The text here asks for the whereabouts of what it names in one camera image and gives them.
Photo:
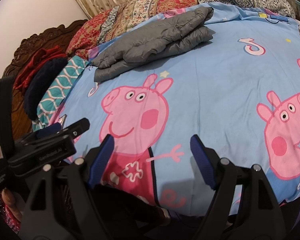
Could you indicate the carved wooden headboard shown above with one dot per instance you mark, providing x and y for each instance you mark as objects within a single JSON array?
[{"x": 31, "y": 52}]

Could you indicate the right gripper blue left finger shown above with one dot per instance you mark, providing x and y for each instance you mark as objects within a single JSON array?
[{"x": 98, "y": 160}]

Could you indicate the black smartphone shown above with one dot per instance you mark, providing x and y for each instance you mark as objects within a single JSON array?
[{"x": 62, "y": 120}]

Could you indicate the teal wave-pattern pillow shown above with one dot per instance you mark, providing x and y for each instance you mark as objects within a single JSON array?
[{"x": 58, "y": 91}]

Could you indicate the grey puffer jacket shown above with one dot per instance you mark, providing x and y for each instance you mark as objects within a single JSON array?
[{"x": 154, "y": 41}]

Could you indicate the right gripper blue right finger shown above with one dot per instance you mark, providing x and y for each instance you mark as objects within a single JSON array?
[{"x": 202, "y": 160}]

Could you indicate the person's left hand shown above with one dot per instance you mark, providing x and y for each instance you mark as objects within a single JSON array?
[{"x": 9, "y": 199}]

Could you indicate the red cloth on headboard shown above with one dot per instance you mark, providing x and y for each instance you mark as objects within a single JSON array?
[{"x": 41, "y": 57}]

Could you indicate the pink striped left sleeve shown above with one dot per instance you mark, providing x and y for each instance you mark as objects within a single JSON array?
[{"x": 11, "y": 221}]

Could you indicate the blue Peppa Pig bedsheet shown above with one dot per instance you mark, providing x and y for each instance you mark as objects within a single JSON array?
[{"x": 240, "y": 93}]

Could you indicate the dark navy cloth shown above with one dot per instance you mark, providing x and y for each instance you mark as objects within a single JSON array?
[{"x": 40, "y": 84}]

